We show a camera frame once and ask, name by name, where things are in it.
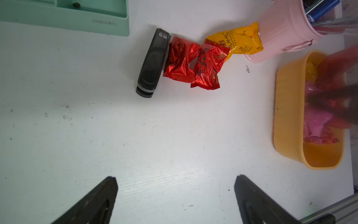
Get red tea bag under yellow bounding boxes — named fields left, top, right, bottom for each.
left=191, top=40, right=230, bottom=90

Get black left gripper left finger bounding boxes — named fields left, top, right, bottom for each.
left=53, top=176, right=118, bottom=224

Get yellow tea bag by cup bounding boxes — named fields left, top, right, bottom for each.
left=205, top=22, right=264, bottom=60

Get yellow plastic storage box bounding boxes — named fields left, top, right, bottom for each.
left=273, top=50, right=346, bottom=170

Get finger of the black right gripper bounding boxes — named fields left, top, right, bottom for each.
left=306, top=84, right=358, bottom=125

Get green desk file organizer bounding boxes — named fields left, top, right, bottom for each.
left=1, top=0, right=130, bottom=36

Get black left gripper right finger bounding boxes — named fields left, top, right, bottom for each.
left=234, top=175, right=299, bottom=224

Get pink tea bag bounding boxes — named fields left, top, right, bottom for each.
left=303, top=81, right=335, bottom=143

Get pens in cup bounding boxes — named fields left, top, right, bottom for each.
left=305, top=1, right=358, bottom=36

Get black stapler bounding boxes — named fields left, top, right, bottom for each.
left=136, top=29, right=171, bottom=98

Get red tea bag by stapler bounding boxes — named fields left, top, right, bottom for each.
left=163, top=36, right=201, bottom=83

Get pink pen cup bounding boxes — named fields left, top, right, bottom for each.
left=245, top=0, right=323, bottom=63

